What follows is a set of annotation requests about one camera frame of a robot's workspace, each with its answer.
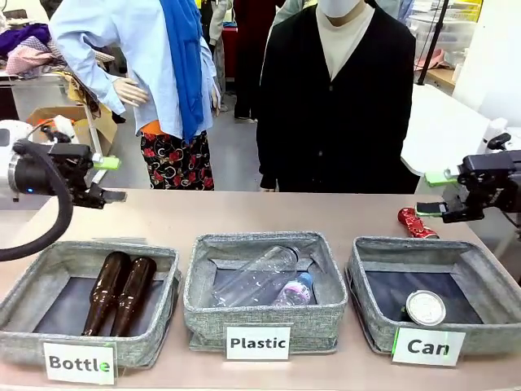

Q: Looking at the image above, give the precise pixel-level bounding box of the white Bottle label sign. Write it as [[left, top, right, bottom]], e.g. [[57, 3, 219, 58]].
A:
[[42, 340, 118, 386]]

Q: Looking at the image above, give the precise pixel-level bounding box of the brown cardboard box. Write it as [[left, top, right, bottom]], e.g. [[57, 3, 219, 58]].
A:
[[26, 104, 119, 158]]

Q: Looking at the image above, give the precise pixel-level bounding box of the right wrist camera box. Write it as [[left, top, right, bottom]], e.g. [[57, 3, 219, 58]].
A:
[[482, 117, 513, 152]]

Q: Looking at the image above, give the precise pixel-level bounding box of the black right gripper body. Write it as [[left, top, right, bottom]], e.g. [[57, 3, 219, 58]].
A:
[[457, 148, 521, 213]]

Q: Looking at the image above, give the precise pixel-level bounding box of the black stand pole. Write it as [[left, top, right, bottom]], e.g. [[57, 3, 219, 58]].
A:
[[417, 0, 451, 86]]

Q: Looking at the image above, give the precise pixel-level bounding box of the small pink-label plastic bottle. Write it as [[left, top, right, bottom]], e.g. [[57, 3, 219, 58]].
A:
[[272, 271, 315, 306]]

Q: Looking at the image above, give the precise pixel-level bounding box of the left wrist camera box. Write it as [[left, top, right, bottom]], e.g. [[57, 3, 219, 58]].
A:
[[40, 115, 79, 144]]

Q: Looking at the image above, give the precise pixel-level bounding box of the brown glass bottle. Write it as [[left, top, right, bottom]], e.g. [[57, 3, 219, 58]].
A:
[[110, 256, 158, 338], [82, 251, 132, 337]]

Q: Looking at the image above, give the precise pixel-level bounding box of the white table with clothes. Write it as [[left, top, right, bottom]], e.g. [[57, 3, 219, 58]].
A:
[[0, 71, 107, 166]]

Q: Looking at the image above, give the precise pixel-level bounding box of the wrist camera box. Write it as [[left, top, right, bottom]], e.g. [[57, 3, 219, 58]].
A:
[[40, 115, 79, 144], [482, 117, 513, 152]]

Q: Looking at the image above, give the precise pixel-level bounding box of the blue scarf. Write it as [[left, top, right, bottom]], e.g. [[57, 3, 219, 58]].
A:
[[159, 0, 204, 143]]

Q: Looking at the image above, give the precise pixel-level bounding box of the crushed red drink can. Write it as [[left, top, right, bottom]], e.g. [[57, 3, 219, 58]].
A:
[[396, 206, 440, 240]]

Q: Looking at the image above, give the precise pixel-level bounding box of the bystander in grey-green jacket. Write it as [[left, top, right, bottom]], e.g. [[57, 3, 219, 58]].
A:
[[270, 0, 322, 29]]

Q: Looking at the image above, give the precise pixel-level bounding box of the person in black cardigan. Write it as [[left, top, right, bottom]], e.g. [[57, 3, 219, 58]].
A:
[[256, 0, 417, 195]]

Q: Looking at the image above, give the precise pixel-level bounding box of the grey fabric basket labelled Bottle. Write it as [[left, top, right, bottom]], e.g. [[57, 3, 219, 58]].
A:
[[0, 239, 182, 370]]

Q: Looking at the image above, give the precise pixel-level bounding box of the pile of colourful clothes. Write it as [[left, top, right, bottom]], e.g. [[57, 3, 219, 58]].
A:
[[0, 22, 66, 78]]

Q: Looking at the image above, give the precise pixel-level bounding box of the white Plastic label sign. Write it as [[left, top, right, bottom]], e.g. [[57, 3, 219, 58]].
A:
[[225, 323, 292, 362]]

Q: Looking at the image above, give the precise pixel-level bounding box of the white Can label sign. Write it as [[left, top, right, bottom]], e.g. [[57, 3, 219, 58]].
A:
[[391, 327, 466, 367]]

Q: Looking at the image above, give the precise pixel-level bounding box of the large clear plastic bottle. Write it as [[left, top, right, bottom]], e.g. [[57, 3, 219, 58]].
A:
[[211, 245, 300, 306]]

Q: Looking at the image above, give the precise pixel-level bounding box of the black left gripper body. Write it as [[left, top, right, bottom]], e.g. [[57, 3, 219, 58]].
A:
[[10, 140, 94, 199]]

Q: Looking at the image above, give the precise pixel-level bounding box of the plain white side table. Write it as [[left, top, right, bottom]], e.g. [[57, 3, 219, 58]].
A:
[[401, 83, 506, 176]]

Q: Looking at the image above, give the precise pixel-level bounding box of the thick black left arm hose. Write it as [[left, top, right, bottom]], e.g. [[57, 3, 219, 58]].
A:
[[0, 140, 74, 262]]

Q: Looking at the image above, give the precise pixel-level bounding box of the grey fabric basket labelled Can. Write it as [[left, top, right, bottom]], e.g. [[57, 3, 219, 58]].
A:
[[345, 235, 521, 356]]

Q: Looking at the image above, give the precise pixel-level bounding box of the bystander in dark clothes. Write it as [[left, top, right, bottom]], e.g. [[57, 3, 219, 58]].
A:
[[232, 0, 278, 123]]

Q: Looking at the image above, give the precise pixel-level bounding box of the dark Pepsi drink can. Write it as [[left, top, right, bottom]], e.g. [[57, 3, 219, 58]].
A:
[[401, 289, 448, 327]]

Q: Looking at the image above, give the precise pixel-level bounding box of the white face mask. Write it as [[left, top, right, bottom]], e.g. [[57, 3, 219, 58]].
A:
[[318, 0, 361, 18]]

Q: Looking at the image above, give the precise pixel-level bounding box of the black red floral skirt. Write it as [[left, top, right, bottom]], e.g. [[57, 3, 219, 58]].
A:
[[140, 130, 216, 191]]

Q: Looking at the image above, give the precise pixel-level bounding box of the grey fabric basket labelled Plastic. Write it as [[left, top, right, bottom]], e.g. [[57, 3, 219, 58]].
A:
[[182, 231, 350, 354]]

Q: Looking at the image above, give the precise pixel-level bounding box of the light blue mannequin shirt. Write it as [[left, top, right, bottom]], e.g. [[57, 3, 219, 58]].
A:
[[48, 0, 221, 142]]

